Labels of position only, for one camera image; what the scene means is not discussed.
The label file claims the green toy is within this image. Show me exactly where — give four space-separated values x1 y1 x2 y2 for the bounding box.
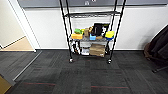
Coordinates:
73 28 83 34

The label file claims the long grey wall band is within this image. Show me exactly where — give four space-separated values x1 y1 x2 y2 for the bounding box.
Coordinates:
18 0 168 8

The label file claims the white door frame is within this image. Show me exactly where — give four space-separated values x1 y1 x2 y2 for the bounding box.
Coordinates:
8 0 38 53

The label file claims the wooden door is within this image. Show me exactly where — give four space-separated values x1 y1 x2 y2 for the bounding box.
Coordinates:
0 73 16 94

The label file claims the wall socket on band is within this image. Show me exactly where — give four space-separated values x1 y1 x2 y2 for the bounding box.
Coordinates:
84 0 91 5

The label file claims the black wire shelf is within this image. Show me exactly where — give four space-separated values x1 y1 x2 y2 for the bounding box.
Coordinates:
58 0 127 65

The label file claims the black chair cart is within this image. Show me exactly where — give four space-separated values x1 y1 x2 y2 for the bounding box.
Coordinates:
143 24 168 74

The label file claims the small white box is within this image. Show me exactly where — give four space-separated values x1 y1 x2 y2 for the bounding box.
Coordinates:
80 46 91 56

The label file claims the grey flat tray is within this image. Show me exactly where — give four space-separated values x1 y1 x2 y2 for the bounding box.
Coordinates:
79 36 109 44

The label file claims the small blue box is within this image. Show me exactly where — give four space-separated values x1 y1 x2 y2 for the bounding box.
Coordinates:
89 33 97 41

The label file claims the dark black white pack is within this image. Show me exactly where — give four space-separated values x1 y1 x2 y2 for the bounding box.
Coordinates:
72 41 82 55

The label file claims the orange yellow box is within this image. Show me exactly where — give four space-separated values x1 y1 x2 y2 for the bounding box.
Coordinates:
70 32 84 41

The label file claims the brown cardboard box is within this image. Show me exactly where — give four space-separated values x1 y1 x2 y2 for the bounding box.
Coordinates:
88 42 107 58

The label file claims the black bag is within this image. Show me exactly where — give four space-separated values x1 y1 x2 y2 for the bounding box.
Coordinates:
91 22 111 37

